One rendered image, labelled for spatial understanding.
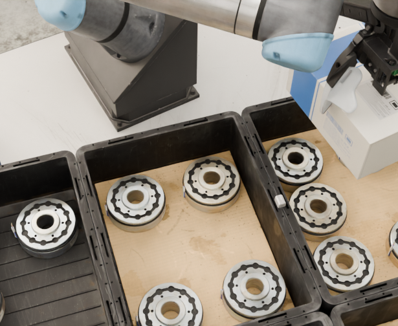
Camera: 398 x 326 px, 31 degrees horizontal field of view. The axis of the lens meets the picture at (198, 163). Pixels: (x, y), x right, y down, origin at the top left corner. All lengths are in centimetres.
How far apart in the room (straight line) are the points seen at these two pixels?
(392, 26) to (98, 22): 60
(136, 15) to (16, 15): 151
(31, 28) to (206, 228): 169
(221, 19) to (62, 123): 79
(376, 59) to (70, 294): 62
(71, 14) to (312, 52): 58
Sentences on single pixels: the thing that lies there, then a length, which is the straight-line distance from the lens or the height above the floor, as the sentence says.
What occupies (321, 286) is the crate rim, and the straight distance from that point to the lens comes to 112.
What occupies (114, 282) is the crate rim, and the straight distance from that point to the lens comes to 111.
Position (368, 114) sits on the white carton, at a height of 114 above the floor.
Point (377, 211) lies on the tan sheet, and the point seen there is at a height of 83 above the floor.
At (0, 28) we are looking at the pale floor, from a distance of 284.
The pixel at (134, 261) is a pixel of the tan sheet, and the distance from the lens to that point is 124.
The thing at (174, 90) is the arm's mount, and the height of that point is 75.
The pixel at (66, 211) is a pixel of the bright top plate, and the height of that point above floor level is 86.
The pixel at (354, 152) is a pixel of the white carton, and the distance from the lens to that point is 106.
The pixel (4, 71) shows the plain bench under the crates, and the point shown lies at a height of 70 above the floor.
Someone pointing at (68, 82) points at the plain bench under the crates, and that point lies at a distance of 166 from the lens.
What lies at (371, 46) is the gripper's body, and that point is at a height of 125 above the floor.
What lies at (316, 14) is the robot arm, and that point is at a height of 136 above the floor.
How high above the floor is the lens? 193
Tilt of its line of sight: 55 degrees down
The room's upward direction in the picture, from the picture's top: 1 degrees clockwise
